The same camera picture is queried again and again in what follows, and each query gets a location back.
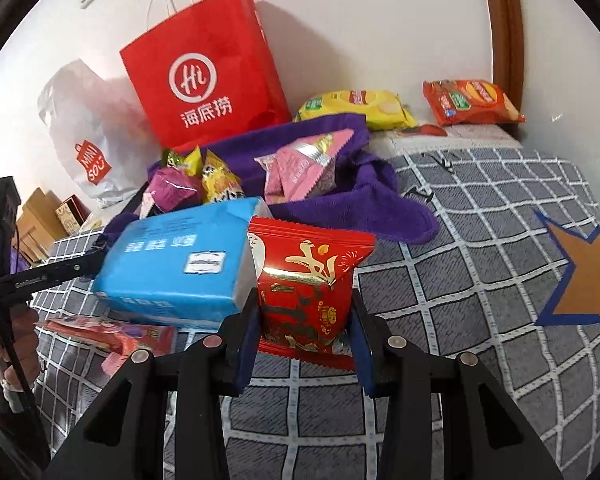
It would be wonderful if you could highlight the cardboard box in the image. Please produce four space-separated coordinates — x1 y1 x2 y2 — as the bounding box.
14 187 65 263

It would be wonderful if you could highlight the purple towel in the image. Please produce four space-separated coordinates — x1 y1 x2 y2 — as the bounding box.
102 114 440 246

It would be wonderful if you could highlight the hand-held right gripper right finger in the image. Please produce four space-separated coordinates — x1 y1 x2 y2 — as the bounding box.
349 290 564 480

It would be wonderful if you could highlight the wooden door frame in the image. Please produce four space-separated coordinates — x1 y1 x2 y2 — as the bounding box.
477 0 526 131

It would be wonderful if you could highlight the pink triangular snack packet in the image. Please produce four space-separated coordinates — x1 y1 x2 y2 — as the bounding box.
254 129 355 206

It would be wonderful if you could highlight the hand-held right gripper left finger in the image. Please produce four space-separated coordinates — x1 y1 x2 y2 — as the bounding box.
42 287 261 480

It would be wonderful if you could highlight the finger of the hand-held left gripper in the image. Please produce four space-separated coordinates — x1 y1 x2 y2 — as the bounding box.
0 253 106 307

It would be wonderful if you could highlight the purple snack packet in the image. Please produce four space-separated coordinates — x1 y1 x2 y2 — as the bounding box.
140 165 203 218

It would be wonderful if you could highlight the grey checked blanket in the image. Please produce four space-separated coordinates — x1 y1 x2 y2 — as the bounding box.
0 147 600 480

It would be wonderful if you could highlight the blue tissue pack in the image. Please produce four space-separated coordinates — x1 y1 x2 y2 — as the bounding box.
91 196 273 331

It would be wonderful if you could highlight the person's left hand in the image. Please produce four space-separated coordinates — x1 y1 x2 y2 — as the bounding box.
0 309 41 394

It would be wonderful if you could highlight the small yellow snack packet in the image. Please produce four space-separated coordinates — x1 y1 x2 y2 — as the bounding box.
182 145 204 179

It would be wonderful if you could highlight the white plastic bag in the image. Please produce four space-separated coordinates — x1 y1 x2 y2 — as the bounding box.
36 59 153 208

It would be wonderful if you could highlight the patterned small box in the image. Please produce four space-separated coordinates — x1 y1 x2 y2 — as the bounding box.
55 196 93 236

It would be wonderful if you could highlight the printed paper sheet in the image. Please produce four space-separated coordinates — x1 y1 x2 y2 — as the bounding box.
385 122 523 153

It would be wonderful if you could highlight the yellow chips bag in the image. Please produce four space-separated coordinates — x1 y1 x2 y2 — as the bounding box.
294 89 418 131

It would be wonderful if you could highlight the red paper bag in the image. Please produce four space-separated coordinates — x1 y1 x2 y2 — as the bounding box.
119 0 292 155

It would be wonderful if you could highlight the pink and red snack packet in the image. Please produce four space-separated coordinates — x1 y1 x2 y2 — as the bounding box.
42 314 178 377

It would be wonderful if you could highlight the person's left forearm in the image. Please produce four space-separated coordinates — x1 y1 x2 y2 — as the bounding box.
0 385 52 476

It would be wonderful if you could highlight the orange chips bag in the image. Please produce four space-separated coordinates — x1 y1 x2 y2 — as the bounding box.
422 79 526 127

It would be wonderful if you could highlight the red and gold snack packet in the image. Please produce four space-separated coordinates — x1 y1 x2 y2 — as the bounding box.
247 216 377 372

